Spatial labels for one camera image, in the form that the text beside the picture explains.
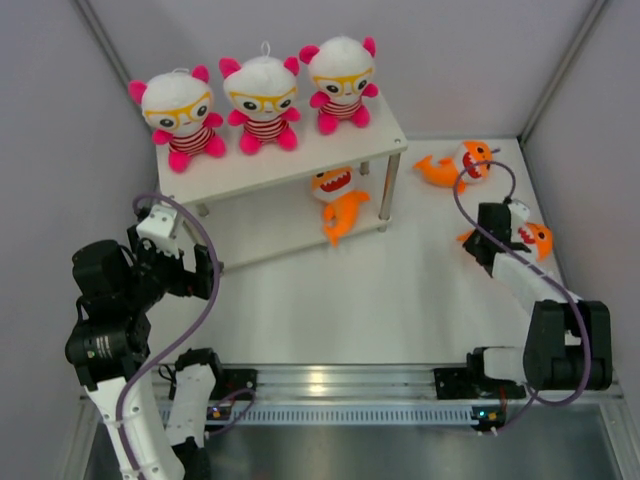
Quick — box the slotted cable duct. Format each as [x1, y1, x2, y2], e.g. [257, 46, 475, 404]
[159, 403, 481, 427]

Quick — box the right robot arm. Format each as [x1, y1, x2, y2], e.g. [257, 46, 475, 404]
[458, 200, 613, 391]

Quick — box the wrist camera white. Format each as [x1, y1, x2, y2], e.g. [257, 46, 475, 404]
[135, 204, 180, 258]
[506, 198, 531, 229]

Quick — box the orange shark plush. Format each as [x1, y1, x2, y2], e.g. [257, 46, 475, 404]
[456, 222, 553, 263]
[311, 166, 371, 248]
[413, 140, 501, 194]

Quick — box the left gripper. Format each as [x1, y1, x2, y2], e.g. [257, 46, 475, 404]
[121, 225, 222, 312]

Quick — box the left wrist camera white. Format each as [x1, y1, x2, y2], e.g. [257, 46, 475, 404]
[135, 204, 180, 258]

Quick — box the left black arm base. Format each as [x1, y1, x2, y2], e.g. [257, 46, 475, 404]
[215, 368, 258, 401]

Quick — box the white two-tier shelf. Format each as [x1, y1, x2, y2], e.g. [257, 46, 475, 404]
[156, 95, 408, 270]

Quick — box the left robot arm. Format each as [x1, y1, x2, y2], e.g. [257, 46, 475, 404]
[65, 240, 226, 479]

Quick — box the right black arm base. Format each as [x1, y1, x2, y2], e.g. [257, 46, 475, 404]
[433, 367, 526, 400]

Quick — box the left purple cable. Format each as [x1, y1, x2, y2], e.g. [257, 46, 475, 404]
[114, 192, 257, 480]

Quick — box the aluminium front rail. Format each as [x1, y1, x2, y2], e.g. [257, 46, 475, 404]
[149, 363, 624, 401]

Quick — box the pink white plush with glasses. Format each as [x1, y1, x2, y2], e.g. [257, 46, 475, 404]
[298, 36, 379, 135]

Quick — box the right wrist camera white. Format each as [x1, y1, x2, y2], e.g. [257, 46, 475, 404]
[506, 198, 531, 229]

